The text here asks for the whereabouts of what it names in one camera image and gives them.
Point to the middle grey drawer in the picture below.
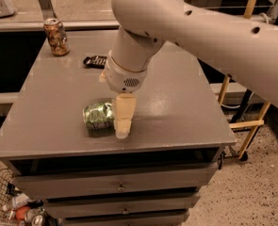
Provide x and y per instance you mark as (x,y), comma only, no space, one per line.
(122,205)

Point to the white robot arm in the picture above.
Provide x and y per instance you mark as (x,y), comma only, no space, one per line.
(244,49)

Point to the grey drawer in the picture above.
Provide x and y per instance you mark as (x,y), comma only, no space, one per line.
(67,185)
(161,218)
(122,205)

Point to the bottom grey drawer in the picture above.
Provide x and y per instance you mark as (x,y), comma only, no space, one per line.
(161,218)

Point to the green soda can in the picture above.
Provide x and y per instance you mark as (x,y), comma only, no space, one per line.
(98,116)

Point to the black snack bar wrapper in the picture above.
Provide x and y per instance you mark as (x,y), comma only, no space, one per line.
(96,62)

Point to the white bottle in basket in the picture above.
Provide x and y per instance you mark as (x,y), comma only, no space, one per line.
(16,202)

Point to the brown orange soda can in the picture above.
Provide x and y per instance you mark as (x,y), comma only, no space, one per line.
(56,36)

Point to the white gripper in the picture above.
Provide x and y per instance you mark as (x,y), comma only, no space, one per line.
(123,76)

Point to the top grey drawer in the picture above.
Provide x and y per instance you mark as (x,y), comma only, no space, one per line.
(67,185)

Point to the grey drawer cabinet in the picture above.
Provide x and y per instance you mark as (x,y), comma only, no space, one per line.
(177,120)

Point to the silver can in basket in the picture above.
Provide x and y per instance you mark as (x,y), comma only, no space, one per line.
(38,220)

